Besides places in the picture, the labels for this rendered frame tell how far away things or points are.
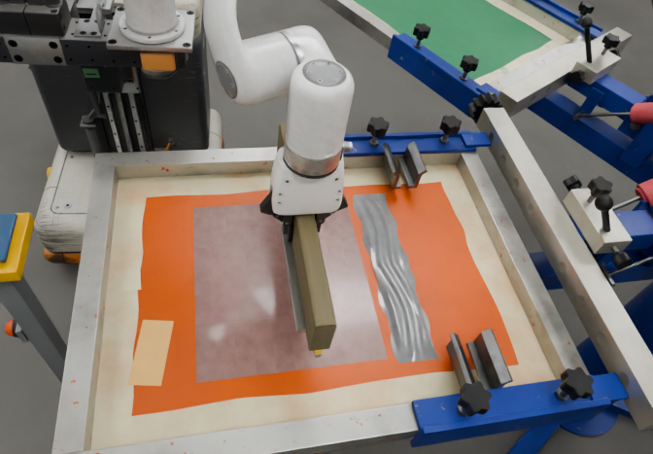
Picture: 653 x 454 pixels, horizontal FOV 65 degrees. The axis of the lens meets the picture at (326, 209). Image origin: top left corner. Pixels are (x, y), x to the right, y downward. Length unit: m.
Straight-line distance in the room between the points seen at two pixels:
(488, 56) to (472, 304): 0.83
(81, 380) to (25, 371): 1.18
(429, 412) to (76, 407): 0.49
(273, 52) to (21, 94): 2.41
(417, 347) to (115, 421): 0.47
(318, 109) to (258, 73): 0.08
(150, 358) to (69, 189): 1.25
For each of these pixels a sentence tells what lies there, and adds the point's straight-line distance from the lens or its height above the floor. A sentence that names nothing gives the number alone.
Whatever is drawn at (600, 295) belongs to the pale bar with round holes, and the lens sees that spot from 0.97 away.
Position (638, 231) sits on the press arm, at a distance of 1.12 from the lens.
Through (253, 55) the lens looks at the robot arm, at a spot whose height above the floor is 1.38.
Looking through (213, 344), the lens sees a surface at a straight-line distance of 0.85.
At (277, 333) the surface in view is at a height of 0.96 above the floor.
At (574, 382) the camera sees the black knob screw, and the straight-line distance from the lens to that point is 0.84.
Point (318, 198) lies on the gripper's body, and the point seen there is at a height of 1.19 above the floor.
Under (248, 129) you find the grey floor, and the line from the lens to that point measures 2.59.
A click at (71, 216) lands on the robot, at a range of 1.94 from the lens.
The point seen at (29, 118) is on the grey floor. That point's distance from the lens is 2.80.
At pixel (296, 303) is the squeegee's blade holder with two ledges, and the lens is 0.74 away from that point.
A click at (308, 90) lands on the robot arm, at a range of 0.57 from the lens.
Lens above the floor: 1.72
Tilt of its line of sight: 50 degrees down
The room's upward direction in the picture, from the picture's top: 11 degrees clockwise
